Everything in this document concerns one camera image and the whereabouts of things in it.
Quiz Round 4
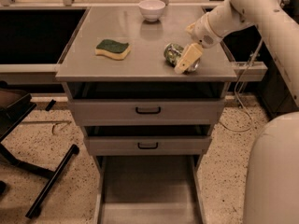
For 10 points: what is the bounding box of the green and yellow sponge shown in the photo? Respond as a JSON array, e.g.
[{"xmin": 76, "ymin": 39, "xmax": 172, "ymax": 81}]
[{"xmin": 95, "ymin": 39, "xmax": 131, "ymax": 61}]

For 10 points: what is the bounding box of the top grey drawer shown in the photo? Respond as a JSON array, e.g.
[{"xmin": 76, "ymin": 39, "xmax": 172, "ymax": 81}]
[{"xmin": 69, "ymin": 99, "xmax": 224, "ymax": 126}]

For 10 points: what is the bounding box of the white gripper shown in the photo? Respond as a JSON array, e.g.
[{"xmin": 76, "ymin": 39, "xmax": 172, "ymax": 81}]
[{"xmin": 175, "ymin": 11, "xmax": 222, "ymax": 74}]

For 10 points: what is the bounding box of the green crushed soda can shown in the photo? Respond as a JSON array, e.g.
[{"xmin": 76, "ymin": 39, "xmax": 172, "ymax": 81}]
[{"xmin": 164, "ymin": 43, "xmax": 200, "ymax": 73}]

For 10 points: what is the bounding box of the white cable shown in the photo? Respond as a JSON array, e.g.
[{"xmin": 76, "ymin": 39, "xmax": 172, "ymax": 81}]
[{"xmin": 219, "ymin": 39, "xmax": 264, "ymax": 133}]

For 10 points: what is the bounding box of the bottom grey drawer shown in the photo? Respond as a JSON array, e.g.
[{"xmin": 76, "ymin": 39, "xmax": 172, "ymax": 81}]
[{"xmin": 93, "ymin": 156, "xmax": 206, "ymax": 224}]

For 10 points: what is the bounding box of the white ceramic bowl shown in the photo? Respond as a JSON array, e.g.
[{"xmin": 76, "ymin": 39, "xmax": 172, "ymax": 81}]
[{"xmin": 138, "ymin": 0, "xmax": 165, "ymax": 22}]

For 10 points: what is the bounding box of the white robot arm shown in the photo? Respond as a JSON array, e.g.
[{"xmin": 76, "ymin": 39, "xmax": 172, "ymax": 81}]
[{"xmin": 175, "ymin": 0, "xmax": 299, "ymax": 224}]

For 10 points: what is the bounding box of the black chair frame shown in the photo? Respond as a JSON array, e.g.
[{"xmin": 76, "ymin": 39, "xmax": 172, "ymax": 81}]
[{"xmin": 0, "ymin": 81, "xmax": 80, "ymax": 220}]

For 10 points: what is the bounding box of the middle grey drawer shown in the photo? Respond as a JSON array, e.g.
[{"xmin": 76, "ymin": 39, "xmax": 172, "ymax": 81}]
[{"xmin": 84, "ymin": 136, "xmax": 211, "ymax": 156}]

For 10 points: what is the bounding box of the grey drawer cabinet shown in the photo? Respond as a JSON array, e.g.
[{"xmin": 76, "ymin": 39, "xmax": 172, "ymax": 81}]
[{"xmin": 55, "ymin": 5, "xmax": 238, "ymax": 224}]

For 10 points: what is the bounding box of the grey drawer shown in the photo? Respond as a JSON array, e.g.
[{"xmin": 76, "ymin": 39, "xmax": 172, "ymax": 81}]
[
  {"xmin": 93, "ymin": 156, "xmax": 206, "ymax": 224},
  {"xmin": 69, "ymin": 99, "xmax": 224, "ymax": 126},
  {"xmin": 84, "ymin": 136, "xmax": 211, "ymax": 156}
]

